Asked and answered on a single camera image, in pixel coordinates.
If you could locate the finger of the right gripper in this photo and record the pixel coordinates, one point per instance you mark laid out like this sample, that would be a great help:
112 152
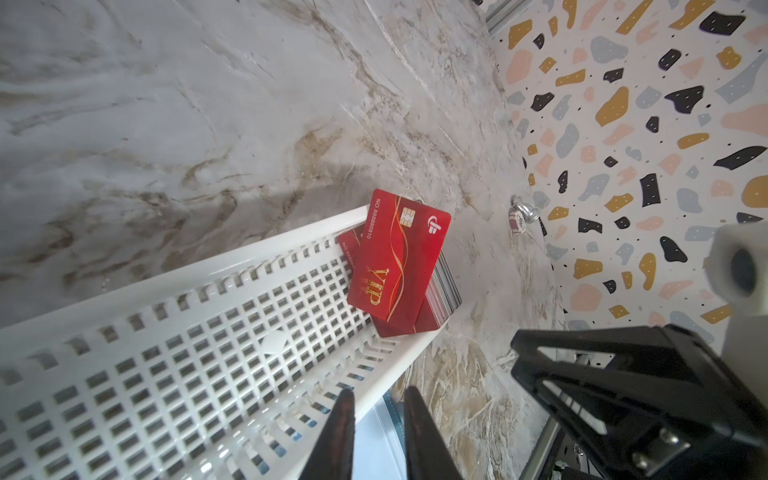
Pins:
646 402

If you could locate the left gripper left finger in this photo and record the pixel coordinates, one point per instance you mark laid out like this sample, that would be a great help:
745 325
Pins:
332 455

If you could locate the small silver metal object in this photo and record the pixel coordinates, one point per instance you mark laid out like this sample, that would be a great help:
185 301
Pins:
521 214

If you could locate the stack of red cards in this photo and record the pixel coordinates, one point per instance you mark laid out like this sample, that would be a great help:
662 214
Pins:
442 297

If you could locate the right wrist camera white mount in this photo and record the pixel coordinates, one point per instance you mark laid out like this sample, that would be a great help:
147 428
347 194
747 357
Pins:
737 272

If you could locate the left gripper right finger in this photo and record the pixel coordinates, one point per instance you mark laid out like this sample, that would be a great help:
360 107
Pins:
426 454

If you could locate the white plastic mesh basket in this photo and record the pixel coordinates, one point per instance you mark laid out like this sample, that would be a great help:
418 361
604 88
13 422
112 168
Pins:
223 369

